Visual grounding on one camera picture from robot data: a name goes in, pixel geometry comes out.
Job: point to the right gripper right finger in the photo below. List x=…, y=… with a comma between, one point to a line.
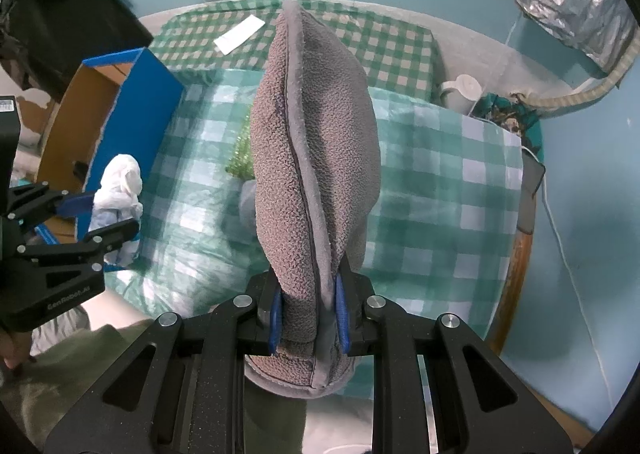
x=436, y=379

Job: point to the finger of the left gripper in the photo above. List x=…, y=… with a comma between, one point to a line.
x=69, y=206
x=75, y=259

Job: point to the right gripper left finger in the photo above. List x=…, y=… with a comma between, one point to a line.
x=179, y=388

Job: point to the white-blue cloth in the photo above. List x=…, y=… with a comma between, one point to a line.
x=117, y=199

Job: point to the grey-brown fleece towel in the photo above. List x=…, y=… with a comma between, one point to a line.
x=317, y=168

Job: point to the person's left hand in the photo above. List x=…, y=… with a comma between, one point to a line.
x=15, y=350

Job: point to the blue cardboard box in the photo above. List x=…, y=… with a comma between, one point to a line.
x=115, y=104

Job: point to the grey-blue rolled cloth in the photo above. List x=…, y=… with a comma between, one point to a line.
x=247, y=207

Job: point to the green sparkly scrubbing cloth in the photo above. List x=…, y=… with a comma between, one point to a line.
x=241, y=164

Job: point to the green checked plastic table cover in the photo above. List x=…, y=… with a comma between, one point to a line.
x=439, y=238

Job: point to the black draped furniture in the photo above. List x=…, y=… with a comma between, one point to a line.
x=43, y=42

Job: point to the white paper slip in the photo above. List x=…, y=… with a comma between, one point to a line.
x=238, y=34

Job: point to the white round device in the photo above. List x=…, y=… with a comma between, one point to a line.
x=461, y=94

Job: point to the green checked fabric tablecloth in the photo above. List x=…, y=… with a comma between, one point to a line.
x=395, y=55

